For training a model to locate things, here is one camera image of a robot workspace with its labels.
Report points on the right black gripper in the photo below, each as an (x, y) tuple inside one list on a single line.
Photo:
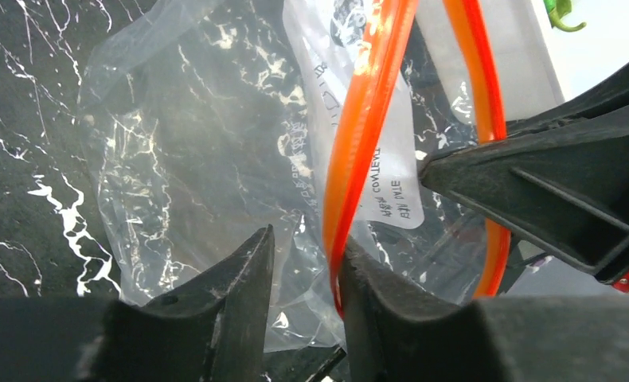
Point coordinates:
[(560, 180)]

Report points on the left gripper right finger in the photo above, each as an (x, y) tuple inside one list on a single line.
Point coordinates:
[(397, 332)]

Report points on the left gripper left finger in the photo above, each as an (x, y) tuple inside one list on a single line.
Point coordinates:
[(211, 328)]

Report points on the green chili pepper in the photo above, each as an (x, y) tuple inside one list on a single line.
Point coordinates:
[(556, 10)]

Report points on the clear zip top bag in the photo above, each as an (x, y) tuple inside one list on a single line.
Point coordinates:
[(203, 121)]

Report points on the white plastic bin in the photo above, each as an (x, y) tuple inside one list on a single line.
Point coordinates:
[(539, 67)]

